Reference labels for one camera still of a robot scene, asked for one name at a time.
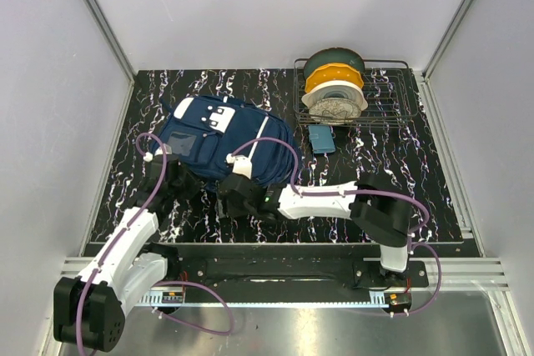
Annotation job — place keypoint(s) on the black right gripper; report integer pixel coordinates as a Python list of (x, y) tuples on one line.
[(231, 209)]

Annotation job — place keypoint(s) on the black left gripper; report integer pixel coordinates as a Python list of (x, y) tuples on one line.
[(194, 185)]

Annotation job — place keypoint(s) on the navy blue student backpack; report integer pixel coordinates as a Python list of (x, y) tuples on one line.
[(203, 130)]

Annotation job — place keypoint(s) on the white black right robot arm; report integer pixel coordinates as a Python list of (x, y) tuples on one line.
[(383, 216)]

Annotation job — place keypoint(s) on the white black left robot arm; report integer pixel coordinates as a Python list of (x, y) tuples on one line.
[(90, 309)]

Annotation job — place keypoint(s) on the speckled grey plate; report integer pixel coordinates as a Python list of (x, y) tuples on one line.
[(335, 111)]

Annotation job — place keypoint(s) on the white plate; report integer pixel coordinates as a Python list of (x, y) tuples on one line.
[(335, 89)]

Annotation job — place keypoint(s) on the yellow plate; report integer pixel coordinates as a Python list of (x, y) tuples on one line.
[(332, 72)]

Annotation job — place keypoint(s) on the dark green plate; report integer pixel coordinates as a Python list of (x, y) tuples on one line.
[(334, 55)]

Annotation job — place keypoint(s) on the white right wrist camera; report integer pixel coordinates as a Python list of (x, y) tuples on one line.
[(241, 165)]

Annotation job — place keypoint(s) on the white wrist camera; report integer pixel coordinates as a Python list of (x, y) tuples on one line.
[(241, 165), (148, 157)]

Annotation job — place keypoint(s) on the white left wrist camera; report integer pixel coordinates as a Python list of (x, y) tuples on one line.
[(148, 157)]

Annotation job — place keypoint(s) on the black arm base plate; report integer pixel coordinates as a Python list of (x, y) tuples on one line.
[(347, 272)]

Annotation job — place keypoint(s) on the black wire dish rack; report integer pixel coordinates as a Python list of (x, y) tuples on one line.
[(389, 88)]

